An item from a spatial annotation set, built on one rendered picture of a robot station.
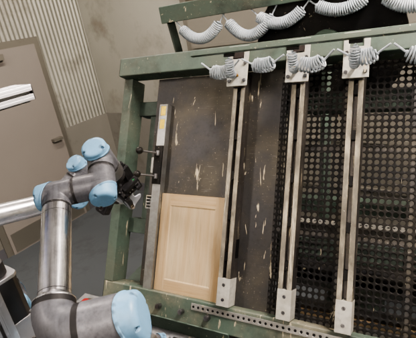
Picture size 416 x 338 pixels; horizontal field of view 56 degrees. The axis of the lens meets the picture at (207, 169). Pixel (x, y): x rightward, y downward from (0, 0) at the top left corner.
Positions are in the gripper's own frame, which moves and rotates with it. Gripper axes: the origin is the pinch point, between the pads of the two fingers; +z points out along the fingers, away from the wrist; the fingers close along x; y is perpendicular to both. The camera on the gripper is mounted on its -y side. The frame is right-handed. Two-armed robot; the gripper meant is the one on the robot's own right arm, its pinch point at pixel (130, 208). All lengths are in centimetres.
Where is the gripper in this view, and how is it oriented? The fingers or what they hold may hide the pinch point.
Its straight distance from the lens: 143.6
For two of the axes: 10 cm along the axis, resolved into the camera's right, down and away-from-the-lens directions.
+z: 1.8, 5.4, 8.2
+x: -7.6, -4.5, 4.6
